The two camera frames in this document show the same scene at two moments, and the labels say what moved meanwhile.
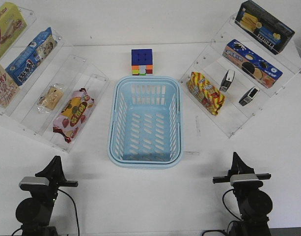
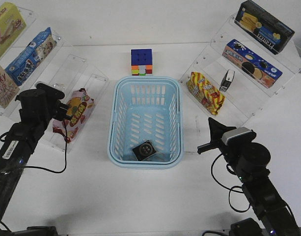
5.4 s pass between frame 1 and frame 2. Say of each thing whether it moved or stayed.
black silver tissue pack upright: stayed
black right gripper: moved
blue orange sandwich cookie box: stayed
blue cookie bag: stayed
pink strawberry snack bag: stayed
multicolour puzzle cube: stayed
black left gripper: moved
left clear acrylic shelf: stayed
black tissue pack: moved
